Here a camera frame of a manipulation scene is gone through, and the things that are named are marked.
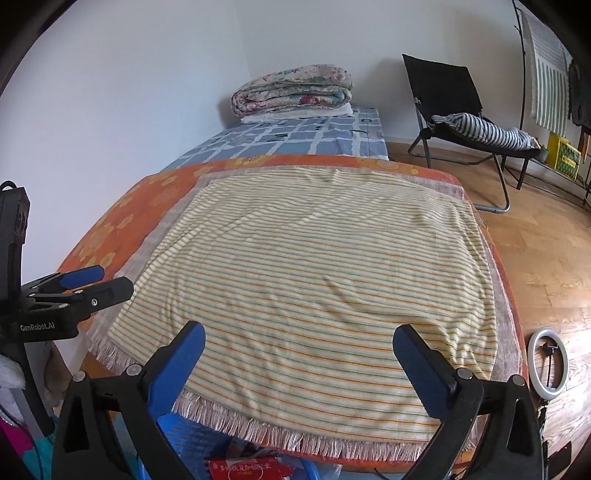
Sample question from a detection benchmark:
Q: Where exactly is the green striped towel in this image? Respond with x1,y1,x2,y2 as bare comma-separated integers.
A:
521,10,572,136

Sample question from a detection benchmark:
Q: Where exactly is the dark jacket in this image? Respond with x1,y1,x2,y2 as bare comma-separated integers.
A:
567,59,591,126

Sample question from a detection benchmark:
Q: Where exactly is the yellow striped blanket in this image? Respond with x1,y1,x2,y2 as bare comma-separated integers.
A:
108,166,499,446

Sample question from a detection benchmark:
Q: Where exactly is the person's teal garment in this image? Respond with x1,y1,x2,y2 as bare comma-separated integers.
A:
25,434,56,480

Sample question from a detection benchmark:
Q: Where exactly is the person's left hand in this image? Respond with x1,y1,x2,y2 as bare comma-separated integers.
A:
0,354,26,393

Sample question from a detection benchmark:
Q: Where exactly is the white ring light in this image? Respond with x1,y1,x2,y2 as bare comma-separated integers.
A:
527,327,575,467

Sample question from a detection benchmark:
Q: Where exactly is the black white striped cushion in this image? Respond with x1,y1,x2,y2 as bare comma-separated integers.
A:
431,112,541,151

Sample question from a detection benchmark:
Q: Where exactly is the orange floral sheet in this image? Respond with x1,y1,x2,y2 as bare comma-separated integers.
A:
58,154,529,474

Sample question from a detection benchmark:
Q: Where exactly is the red cardboard box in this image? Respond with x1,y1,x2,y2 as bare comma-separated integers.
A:
208,456,296,480

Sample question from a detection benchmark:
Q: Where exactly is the black clothes rack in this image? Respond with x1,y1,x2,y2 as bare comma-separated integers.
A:
510,0,591,208

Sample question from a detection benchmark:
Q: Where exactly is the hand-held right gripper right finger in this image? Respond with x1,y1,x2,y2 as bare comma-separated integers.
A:
392,324,546,480

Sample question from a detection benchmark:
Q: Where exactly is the blue checked bed sheet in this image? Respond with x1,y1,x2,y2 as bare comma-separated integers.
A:
173,105,389,169

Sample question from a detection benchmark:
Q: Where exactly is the yellow striped cloth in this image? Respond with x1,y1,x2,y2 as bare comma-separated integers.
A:
87,173,525,464

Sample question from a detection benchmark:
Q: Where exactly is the black folding chair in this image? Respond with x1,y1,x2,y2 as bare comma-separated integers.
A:
402,54,542,214

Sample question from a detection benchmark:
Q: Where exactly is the folded floral quilt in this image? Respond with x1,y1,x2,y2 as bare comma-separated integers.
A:
231,65,354,117

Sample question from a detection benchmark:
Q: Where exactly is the yellow crate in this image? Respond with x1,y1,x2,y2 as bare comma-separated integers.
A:
547,131,583,179

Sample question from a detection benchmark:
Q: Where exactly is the blue plastic basket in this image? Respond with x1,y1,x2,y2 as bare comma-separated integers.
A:
152,411,342,480

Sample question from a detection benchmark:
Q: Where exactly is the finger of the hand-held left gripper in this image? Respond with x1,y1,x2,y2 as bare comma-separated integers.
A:
21,264,106,296
25,277,134,322

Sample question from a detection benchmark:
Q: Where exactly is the black device red light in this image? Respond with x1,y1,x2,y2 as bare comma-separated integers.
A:
547,440,573,468

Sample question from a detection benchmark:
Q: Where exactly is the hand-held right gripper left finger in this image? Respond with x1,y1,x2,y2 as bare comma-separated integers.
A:
52,320,207,480

